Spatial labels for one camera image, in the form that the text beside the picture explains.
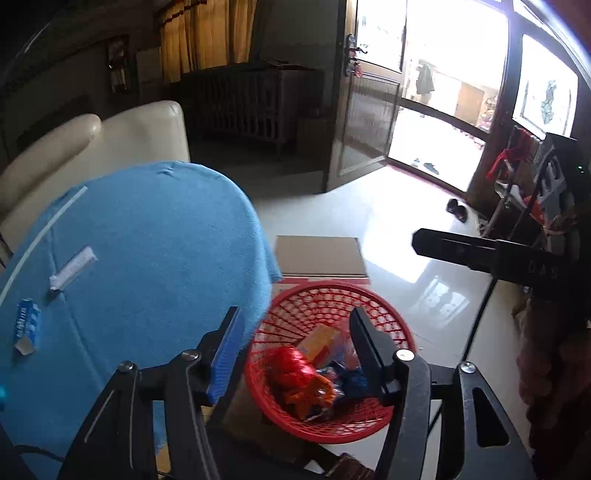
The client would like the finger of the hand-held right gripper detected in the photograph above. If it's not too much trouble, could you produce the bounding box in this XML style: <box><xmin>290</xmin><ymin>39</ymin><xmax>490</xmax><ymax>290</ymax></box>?
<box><xmin>412</xmin><ymin>227</ymin><xmax>500</xmax><ymax>274</ymax></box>

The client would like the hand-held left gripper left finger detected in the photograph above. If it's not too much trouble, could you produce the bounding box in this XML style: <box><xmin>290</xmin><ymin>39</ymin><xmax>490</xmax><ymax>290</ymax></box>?
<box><xmin>58</xmin><ymin>307</ymin><xmax>243</xmax><ymax>480</ymax></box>

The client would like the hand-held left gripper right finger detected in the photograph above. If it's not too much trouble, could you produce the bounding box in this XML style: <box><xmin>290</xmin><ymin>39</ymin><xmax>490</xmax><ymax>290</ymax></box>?
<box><xmin>348</xmin><ymin>307</ymin><xmax>532</xmax><ymax>480</ymax></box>

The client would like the red plastic mesh basket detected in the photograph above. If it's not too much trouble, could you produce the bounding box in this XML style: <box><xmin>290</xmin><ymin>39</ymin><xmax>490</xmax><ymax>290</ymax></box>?
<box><xmin>245</xmin><ymin>281</ymin><xmax>417</xmax><ymax>445</ymax></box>

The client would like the person's right forearm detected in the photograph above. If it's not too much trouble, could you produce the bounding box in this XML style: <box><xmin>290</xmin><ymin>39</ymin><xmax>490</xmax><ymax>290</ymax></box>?
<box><xmin>512</xmin><ymin>295</ymin><xmax>591</xmax><ymax>467</ymax></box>

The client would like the blue snack packet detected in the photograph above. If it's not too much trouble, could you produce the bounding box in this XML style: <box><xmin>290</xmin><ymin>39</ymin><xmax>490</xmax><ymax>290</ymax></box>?
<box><xmin>323</xmin><ymin>359</ymin><xmax>371</xmax><ymax>398</ymax></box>

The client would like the orange snack box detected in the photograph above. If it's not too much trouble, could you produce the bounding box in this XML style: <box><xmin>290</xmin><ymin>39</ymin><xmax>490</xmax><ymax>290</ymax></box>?
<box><xmin>295</xmin><ymin>324</ymin><xmax>346</xmax><ymax>366</ymax></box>

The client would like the plain brown cardboard box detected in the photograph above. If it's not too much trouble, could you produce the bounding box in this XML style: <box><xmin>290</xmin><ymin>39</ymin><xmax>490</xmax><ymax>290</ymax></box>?
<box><xmin>205</xmin><ymin>381</ymin><xmax>326</xmax><ymax>468</ymax></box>

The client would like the red crumpled wrapper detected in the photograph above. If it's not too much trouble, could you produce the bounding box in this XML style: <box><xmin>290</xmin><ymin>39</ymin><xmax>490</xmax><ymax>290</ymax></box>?
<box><xmin>267</xmin><ymin>346</ymin><xmax>320</xmax><ymax>394</ymax></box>

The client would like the orange crumpled wrapper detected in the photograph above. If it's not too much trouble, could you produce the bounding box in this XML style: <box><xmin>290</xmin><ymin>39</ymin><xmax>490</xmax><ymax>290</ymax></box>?
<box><xmin>283</xmin><ymin>373</ymin><xmax>339</xmax><ymax>422</ymax></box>

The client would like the metal rack with red ribbons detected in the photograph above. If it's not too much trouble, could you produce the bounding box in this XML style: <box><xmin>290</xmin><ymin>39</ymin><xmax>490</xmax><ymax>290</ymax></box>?
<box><xmin>484</xmin><ymin>126</ymin><xmax>574</xmax><ymax>243</ymax></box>

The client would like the cardboard box with red stripe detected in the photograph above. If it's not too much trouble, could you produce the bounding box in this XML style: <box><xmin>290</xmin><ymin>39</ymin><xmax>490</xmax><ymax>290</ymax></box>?
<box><xmin>276</xmin><ymin>235</ymin><xmax>371</xmax><ymax>291</ymax></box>

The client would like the blue tablecloth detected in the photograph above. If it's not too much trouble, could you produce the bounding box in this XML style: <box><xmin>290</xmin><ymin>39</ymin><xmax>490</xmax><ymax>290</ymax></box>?
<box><xmin>0</xmin><ymin>161</ymin><xmax>283</xmax><ymax>480</ymax></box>

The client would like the brown wooden door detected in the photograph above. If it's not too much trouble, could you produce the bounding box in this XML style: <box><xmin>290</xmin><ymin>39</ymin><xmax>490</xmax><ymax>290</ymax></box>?
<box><xmin>325</xmin><ymin>0</ymin><xmax>409</xmax><ymax>192</ymax></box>

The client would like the hanging dark garment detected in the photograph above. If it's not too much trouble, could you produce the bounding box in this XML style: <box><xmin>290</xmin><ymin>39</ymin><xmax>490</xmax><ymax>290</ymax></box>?
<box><xmin>414</xmin><ymin>62</ymin><xmax>437</xmax><ymax>97</ymax></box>

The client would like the white paper wrapper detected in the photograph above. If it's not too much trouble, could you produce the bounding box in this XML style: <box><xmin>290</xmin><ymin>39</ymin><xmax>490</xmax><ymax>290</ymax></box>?
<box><xmin>49</xmin><ymin>246</ymin><xmax>99</xmax><ymax>292</ymax></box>

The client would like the blue and white carton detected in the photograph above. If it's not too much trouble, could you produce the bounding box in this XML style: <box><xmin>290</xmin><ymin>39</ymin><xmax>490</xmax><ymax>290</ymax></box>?
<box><xmin>14</xmin><ymin>298</ymin><xmax>42</xmax><ymax>356</ymax></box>

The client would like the thin white straw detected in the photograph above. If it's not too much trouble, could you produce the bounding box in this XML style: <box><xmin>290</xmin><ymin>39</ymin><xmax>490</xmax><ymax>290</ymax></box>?
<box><xmin>0</xmin><ymin>186</ymin><xmax>88</xmax><ymax>308</ymax></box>

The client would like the dark wooden crib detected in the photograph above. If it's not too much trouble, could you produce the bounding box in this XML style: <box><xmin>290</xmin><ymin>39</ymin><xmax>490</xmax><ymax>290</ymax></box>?
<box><xmin>178</xmin><ymin>59</ymin><xmax>325</xmax><ymax>160</ymax></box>

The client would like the beige leather sofa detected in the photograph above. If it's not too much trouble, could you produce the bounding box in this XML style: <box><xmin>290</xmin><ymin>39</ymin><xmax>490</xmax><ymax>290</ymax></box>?
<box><xmin>0</xmin><ymin>100</ymin><xmax>191</xmax><ymax>261</ymax></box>

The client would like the yellow curtain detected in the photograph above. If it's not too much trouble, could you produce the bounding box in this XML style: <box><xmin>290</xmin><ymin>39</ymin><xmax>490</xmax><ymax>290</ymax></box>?
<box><xmin>158</xmin><ymin>0</ymin><xmax>258</xmax><ymax>85</ymax></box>

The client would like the thin black cable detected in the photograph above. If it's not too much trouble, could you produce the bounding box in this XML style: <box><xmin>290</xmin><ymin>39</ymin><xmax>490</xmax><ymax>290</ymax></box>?
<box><xmin>427</xmin><ymin>276</ymin><xmax>499</xmax><ymax>435</ymax></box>

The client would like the door handle with red tassels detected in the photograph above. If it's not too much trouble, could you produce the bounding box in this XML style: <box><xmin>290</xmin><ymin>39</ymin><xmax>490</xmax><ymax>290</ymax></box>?
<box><xmin>345</xmin><ymin>33</ymin><xmax>370</xmax><ymax>79</ymax></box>

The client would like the dark wall hanging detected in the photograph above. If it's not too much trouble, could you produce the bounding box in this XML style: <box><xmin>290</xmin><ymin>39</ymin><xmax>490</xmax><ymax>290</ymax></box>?
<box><xmin>107</xmin><ymin>38</ymin><xmax>130</xmax><ymax>95</ymax></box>

